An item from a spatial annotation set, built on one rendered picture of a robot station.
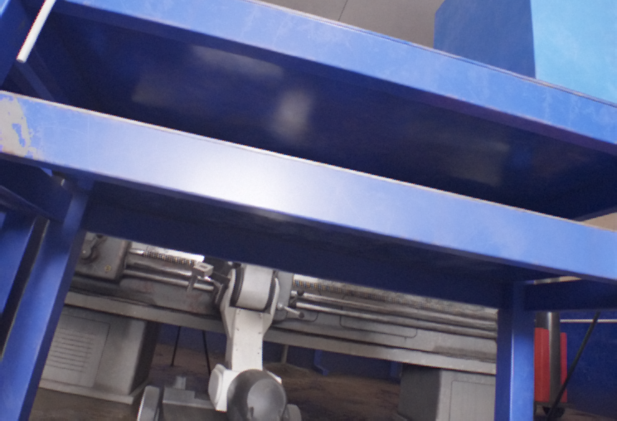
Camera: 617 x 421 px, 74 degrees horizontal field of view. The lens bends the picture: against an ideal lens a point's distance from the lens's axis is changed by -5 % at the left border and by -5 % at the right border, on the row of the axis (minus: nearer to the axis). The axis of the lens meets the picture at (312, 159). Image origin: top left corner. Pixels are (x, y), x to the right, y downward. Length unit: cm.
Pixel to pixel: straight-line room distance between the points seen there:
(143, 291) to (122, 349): 30
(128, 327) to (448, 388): 176
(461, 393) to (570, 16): 234
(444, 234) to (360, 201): 10
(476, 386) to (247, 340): 162
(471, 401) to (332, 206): 246
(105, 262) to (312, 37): 198
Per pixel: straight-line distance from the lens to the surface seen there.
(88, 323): 246
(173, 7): 54
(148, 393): 174
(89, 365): 247
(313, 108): 74
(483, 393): 288
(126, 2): 55
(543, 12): 74
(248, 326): 162
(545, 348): 457
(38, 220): 99
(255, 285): 163
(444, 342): 279
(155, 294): 248
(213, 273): 137
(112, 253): 236
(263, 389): 127
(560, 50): 71
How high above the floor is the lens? 51
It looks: 21 degrees up
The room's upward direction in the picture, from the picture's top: 10 degrees clockwise
